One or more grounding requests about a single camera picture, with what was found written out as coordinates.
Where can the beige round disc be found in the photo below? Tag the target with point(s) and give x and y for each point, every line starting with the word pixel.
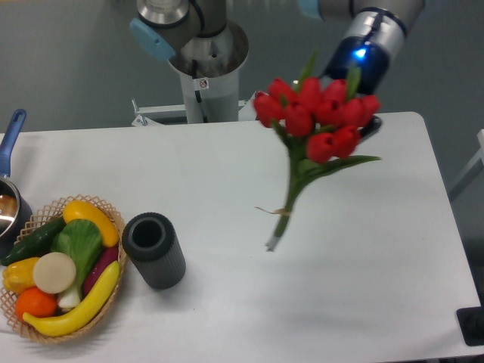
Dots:
pixel 54 273

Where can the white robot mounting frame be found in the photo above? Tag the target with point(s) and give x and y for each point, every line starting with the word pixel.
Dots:
pixel 176 114

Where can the green bok choy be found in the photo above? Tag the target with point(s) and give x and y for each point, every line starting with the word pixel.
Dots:
pixel 81 240

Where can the yellow squash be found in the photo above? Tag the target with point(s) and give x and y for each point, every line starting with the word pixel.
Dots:
pixel 79 209

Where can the yellow bell pepper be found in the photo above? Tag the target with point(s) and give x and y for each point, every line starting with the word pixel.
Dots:
pixel 18 276

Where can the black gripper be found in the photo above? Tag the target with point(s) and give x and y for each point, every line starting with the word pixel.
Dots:
pixel 373 63

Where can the dark grey ribbed vase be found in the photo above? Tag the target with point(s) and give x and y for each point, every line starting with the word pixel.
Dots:
pixel 150 241

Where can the white frame at right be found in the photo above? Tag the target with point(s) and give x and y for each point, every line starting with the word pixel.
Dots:
pixel 469 172

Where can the green cucumber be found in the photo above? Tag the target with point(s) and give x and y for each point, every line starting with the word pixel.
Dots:
pixel 35 244

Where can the orange fruit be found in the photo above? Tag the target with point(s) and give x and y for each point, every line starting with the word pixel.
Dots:
pixel 36 303

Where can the purple eggplant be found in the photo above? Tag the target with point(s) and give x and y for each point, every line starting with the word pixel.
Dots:
pixel 107 257

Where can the black device at table edge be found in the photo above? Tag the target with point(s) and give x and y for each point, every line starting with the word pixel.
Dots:
pixel 471 324

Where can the red tulip bouquet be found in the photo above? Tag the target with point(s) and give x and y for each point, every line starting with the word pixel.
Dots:
pixel 318 125

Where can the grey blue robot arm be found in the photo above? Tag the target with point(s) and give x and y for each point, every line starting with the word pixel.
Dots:
pixel 207 50

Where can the blue handled saucepan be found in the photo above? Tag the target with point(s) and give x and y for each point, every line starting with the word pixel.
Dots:
pixel 15 211

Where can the yellow banana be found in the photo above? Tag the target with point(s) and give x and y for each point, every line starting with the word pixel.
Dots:
pixel 80 316

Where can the woven wicker basket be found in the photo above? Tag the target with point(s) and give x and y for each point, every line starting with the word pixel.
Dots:
pixel 46 214

